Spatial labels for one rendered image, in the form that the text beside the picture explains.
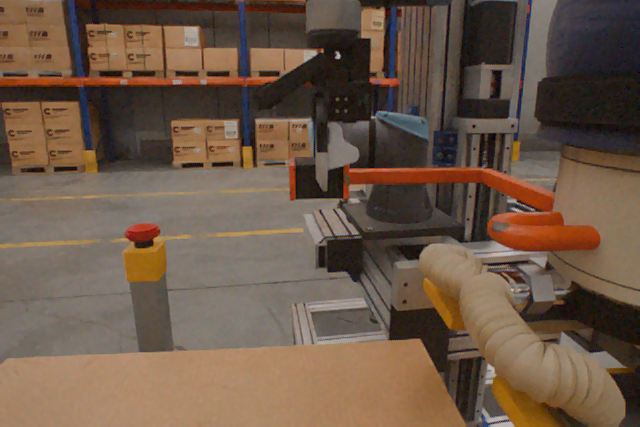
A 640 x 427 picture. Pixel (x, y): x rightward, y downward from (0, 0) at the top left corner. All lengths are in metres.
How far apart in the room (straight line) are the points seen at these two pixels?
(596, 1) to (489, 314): 0.25
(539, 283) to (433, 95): 0.74
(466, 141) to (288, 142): 6.52
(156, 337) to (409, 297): 0.55
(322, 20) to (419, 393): 0.49
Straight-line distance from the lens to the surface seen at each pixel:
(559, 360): 0.33
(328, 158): 0.54
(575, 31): 0.40
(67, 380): 0.66
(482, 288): 0.37
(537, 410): 0.37
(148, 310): 0.96
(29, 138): 8.40
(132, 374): 0.63
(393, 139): 0.86
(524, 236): 0.37
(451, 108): 1.10
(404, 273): 0.78
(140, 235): 0.88
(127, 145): 9.13
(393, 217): 0.87
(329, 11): 0.56
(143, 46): 7.70
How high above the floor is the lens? 1.31
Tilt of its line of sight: 14 degrees down
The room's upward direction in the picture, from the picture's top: straight up
